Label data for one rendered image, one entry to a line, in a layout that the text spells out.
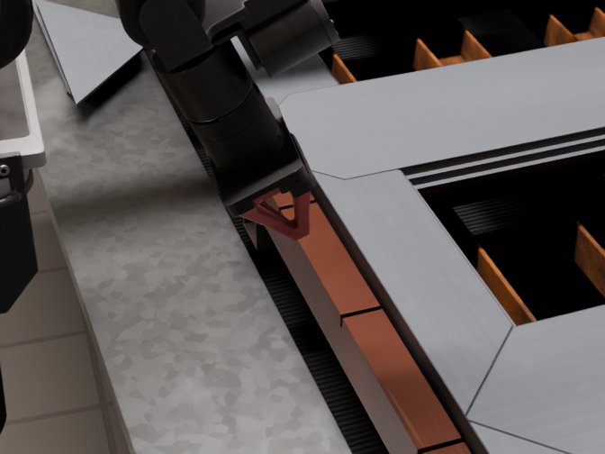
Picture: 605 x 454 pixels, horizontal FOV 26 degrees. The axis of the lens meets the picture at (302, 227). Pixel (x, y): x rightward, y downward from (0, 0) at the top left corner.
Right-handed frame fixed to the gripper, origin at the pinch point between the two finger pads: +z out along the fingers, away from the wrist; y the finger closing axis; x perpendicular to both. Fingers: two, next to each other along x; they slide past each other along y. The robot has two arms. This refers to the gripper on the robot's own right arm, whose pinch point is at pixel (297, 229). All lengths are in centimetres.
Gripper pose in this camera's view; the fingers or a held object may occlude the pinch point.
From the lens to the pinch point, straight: 105.2
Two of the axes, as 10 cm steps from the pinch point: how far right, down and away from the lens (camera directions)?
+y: -2.4, -5.9, 7.7
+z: 3.9, 6.6, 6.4
